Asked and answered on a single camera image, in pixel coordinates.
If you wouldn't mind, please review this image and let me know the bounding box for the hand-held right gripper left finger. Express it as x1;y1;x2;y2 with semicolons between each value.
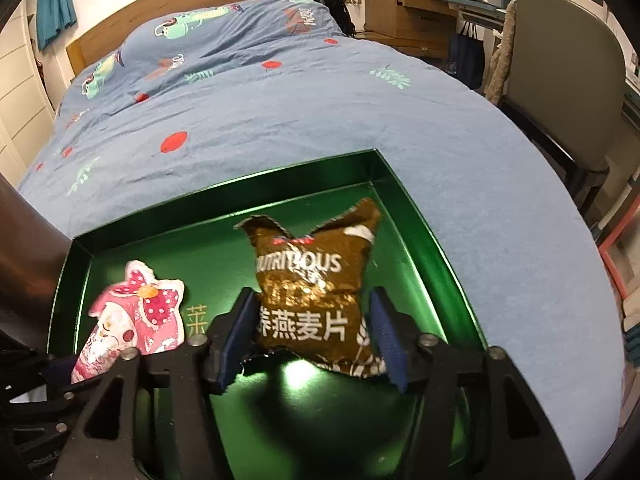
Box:
50;287;258;480

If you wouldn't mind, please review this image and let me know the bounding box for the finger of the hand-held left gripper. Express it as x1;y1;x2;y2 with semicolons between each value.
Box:
0;350;108;480

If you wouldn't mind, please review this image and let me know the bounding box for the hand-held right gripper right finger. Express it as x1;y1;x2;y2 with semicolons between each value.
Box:
367;287;576;480

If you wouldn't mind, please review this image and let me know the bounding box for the brown oat snack packet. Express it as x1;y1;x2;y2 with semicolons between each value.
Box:
234;197;388;378

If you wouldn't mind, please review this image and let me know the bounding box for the pink cartoon snack packet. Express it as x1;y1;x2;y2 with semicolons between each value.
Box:
70;259;186;385

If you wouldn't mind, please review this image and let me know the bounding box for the green tray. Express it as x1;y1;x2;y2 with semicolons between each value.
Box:
47;148;488;480

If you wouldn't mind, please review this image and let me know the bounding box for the white wardrobe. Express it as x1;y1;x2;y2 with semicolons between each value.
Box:
0;25;56;186

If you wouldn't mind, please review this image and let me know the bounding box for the blue printed blanket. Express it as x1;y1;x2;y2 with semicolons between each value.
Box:
17;0;628;480

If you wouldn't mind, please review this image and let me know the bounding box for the red framed board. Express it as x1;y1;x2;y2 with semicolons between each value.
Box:
597;217;640;311

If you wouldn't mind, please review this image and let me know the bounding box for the teal curtain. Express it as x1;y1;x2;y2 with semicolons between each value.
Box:
34;0;78;51

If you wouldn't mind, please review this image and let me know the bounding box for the dark blue bag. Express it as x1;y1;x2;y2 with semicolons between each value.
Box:
446;22;486;88

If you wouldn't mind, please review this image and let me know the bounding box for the beige scarf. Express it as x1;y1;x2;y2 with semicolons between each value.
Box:
484;0;518;106

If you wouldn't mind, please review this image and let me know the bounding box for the grey chair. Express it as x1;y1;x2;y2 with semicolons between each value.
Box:
497;0;628;216

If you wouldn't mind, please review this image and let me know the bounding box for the wooden cabinet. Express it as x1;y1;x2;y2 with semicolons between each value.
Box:
364;0;458;61

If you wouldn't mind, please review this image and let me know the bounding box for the black backpack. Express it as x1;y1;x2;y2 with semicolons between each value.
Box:
292;0;356;38

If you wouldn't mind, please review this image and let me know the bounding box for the blue-grey desk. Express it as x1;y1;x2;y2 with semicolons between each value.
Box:
427;0;508;28

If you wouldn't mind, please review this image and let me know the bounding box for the white desk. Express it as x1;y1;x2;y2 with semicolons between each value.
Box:
620;55;640;128

